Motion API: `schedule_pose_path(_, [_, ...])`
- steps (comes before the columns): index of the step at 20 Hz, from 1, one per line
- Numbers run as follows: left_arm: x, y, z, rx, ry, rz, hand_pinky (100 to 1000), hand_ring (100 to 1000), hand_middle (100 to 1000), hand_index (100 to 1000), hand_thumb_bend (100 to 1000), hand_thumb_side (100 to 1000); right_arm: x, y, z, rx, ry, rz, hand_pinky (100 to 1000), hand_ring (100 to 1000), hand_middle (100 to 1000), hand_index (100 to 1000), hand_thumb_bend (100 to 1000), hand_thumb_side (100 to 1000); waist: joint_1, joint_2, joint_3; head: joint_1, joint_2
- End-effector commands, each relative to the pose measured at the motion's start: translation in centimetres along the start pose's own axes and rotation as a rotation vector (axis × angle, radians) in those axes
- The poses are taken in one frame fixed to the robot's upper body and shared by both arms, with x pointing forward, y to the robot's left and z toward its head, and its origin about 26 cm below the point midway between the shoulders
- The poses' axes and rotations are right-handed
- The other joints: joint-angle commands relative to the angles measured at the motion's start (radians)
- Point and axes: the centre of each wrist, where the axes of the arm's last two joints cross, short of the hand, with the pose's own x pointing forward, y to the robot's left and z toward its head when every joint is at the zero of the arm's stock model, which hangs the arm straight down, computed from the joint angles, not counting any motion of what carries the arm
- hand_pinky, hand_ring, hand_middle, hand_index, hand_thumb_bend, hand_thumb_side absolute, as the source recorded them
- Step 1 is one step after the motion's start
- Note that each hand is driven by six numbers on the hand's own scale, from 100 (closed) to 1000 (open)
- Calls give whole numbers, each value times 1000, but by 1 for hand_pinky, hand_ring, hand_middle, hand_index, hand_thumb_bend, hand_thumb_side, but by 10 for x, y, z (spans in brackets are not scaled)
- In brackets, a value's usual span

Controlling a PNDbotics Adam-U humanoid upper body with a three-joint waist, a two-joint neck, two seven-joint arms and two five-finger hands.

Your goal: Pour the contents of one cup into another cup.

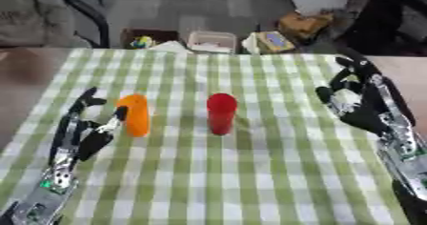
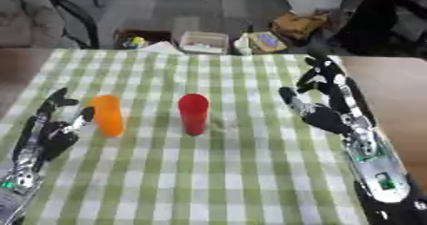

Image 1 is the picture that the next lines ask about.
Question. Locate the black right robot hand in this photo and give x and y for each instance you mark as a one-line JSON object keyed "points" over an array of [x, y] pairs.
{"points": [[364, 112]]}

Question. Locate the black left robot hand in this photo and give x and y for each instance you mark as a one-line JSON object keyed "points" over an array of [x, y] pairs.
{"points": [[69, 133]]}

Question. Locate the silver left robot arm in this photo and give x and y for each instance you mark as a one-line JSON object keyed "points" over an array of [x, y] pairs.
{"points": [[42, 200]]}

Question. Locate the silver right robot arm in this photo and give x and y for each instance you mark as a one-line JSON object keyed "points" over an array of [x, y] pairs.
{"points": [[406, 168]]}

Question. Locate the orange plastic cup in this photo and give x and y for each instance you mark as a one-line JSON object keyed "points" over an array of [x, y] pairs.
{"points": [[136, 116]]}

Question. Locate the red plastic cup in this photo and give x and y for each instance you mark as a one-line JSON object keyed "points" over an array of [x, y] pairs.
{"points": [[221, 112]]}

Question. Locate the black bag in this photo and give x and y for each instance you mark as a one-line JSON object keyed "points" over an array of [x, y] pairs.
{"points": [[383, 22]]}

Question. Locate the yellow box with blue print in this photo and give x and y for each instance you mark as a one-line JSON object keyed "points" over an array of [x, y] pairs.
{"points": [[275, 41]]}

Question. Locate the yellow green toy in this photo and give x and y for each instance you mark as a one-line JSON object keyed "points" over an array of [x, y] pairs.
{"points": [[142, 42]]}

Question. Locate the black chair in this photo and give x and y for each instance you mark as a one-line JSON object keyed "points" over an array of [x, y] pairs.
{"points": [[83, 12]]}

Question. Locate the person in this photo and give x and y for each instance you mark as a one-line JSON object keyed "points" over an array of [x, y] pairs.
{"points": [[30, 12]]}

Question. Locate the dark brown box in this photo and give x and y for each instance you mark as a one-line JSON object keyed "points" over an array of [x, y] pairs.
{"points": [[155, 35]]}

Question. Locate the white paper sheet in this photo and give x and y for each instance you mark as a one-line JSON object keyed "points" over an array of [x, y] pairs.
{"points": [[169, 47]]}

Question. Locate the clear plastic container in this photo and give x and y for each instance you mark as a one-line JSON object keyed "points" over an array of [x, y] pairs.
{"points": [[211, 42]]}

